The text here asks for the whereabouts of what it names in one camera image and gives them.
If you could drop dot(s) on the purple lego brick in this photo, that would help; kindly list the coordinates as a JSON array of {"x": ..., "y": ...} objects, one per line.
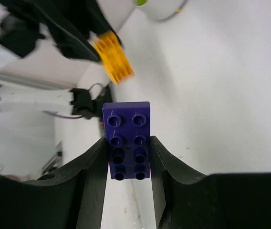
[{"x": 127, "y": 133}]

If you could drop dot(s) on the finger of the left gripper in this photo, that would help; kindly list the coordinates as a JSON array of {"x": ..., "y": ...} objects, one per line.
[{"x": 69, "y": 23}]

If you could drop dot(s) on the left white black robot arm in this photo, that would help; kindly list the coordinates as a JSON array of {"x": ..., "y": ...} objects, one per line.
[{"x": 77, "y": 102}]

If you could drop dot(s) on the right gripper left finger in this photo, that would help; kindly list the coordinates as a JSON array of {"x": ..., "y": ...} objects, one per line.
[{"x": 71, "y": 197}]

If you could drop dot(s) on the front aluminium rail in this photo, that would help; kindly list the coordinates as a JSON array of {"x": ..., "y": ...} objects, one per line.
[{"x": 55, "y": 162}]

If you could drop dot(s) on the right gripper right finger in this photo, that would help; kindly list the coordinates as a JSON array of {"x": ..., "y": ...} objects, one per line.
[{"x": 187, "y": 199}]

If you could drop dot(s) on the white round divided container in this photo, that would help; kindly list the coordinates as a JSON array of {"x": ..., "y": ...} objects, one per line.
[{"x": 161, "y": 9}]

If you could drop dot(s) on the yellow lego plate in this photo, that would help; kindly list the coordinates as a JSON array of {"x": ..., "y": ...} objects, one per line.
[{"x": 113, "y": 58}]

